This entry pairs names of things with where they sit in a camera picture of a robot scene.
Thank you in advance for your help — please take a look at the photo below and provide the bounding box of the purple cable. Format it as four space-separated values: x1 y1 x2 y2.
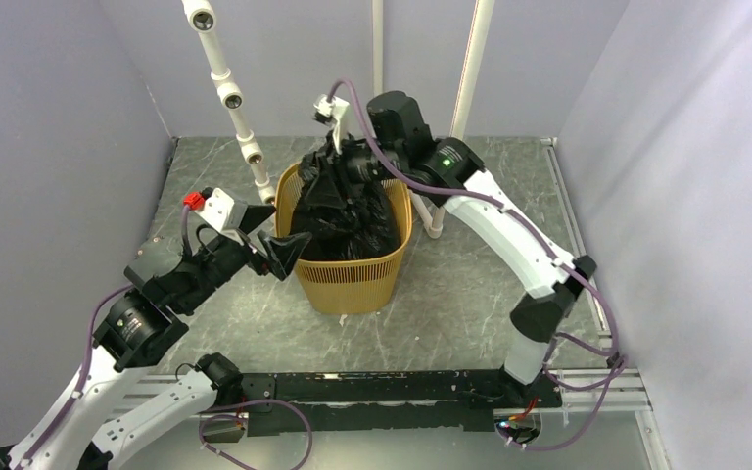
327 78 631 454
16 204 314 470

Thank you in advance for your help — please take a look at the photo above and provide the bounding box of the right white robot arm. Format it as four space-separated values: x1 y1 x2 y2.
314 91 596 406

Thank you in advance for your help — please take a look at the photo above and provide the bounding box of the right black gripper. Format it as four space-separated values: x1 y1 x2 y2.
304 130 405 209

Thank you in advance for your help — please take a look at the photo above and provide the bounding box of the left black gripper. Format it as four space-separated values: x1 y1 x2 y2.
176 204 312 311

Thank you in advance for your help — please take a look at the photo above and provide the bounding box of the yellow plastic trash bin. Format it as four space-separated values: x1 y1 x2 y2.
274 162 412 315

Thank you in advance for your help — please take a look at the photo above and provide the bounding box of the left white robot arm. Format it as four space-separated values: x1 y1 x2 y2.
0 202 310 469

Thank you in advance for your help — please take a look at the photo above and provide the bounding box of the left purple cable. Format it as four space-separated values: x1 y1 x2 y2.
16 204 314 470

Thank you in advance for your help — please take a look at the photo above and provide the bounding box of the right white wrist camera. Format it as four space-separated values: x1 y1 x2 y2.
313 94 352 155

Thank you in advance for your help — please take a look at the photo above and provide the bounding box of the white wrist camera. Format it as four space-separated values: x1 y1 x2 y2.
313 94 352 155
182 188 252 241

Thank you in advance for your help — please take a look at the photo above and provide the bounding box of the white PVC pipe frame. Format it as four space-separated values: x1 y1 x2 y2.
179 0 496 240

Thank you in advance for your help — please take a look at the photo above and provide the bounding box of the aluminium side rail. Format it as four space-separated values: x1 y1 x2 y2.
540 138 671 469

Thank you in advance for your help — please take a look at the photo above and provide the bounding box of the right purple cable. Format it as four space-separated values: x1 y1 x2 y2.
327 78 631 454

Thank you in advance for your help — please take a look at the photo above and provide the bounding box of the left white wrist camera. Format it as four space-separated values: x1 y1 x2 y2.
182 188 252 241

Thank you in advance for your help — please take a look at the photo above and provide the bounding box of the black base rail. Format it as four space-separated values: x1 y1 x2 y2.
216 369 562 437

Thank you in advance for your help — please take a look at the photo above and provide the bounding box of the black trash bag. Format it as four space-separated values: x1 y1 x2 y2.
291 140 402 261

